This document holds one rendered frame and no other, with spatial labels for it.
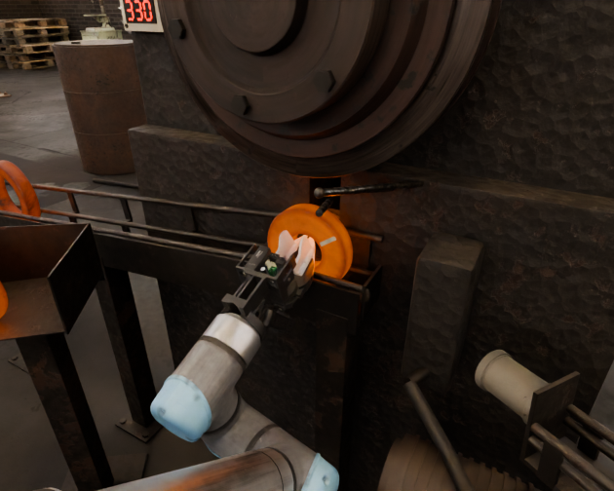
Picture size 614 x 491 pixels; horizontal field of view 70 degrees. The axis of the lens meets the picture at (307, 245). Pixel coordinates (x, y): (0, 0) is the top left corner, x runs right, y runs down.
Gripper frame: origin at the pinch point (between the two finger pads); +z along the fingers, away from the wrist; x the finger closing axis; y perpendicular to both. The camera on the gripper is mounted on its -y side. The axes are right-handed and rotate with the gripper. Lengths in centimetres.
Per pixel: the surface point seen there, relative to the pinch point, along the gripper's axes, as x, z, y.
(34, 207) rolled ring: 81, -4, -10
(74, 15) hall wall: 889, 583, -169
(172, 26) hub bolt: 11.8, -1.9, 35.8
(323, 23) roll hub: -8.0, 0.0, 35.8
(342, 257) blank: -7.1, -1.2, 0.2
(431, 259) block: -21.6, -2.1, 5.9
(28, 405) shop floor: 92, -38, -66
